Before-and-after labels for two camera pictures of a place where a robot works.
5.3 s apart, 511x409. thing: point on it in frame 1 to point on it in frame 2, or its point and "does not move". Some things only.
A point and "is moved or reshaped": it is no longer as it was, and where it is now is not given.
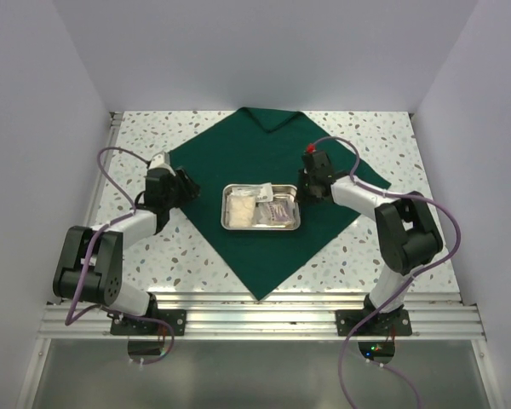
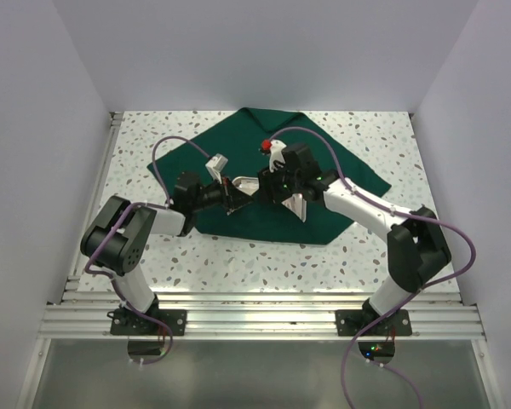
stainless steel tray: (278, 191) to (296, 204)
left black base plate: (176, 318) does not move
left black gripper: (191, 189) to (237, 198)
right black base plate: (395, 322) does not move
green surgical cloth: (241, 150) is moved or reshaped
